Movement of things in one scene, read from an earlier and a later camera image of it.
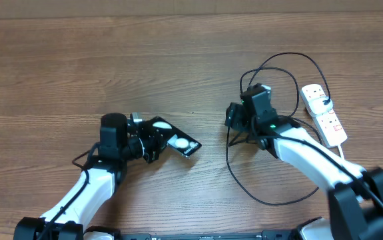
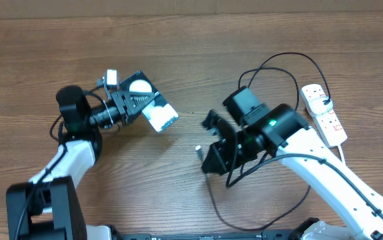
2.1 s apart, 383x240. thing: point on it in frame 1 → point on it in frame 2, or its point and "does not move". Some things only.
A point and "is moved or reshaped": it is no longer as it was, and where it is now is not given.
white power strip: (328, 127) does not move
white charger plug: (316, 107) does not move
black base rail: (277, 235) does not move
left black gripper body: (150, 141) → (121, 107)
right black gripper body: (238, 117) → (240, 152)
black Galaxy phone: (180, 141) → (157, 111)
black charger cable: (256, 68) is moved or reshaped
